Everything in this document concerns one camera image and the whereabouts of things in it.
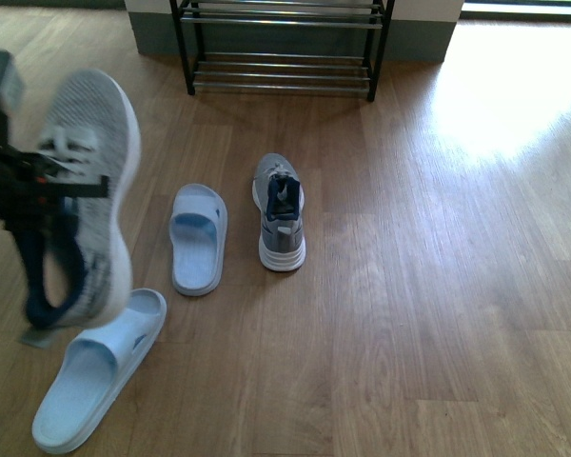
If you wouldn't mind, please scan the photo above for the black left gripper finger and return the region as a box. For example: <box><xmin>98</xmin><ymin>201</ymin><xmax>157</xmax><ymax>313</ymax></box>
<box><xmin>51</xmin><ymin>175</ymin><xmax>109</xmax><ymax>198</ymax></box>

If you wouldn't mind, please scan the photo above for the grey sneaker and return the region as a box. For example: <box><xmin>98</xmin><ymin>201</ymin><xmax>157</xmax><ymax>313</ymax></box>
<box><xmin>252</xmin><ymin>153</ymin><xmax>306</xmax><ymax>272</ymax></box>
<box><xmin>13</xmin><ymin>69</ymin><xmax>141</xmax><ymax>330</ymax></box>

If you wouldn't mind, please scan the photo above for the light blue slide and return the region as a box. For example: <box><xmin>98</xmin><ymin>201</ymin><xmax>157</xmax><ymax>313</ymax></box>
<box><xmin>168</xmin><ymin>184</ymin><xmax>228</xmax><ymax>296</ymax></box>
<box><xmin>31</xmin><ymin>288</ymin><xmax>167</xmax><ymax>454</ymax></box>

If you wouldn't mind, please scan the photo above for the black metal shoe rack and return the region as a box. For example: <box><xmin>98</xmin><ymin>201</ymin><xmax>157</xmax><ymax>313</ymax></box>
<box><xmin>169</xmin><ymin>1</ymin><xmax>395</xmax><ymax>101</ymax></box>

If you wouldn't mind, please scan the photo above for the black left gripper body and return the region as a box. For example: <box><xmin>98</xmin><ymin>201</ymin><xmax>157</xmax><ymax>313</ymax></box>
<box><xmin>0</xmin><ymin>50</ymin><xmax>76</xmax><ymax>230</ymax></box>

